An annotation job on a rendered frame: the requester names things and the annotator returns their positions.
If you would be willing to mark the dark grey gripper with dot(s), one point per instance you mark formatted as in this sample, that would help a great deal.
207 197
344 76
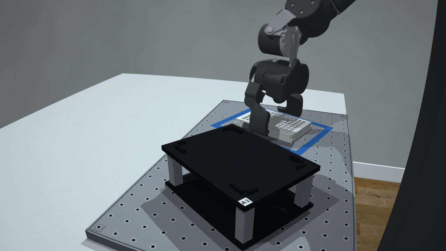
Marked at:
282 80

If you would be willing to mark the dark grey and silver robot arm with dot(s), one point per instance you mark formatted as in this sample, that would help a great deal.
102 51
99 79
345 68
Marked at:
312 17

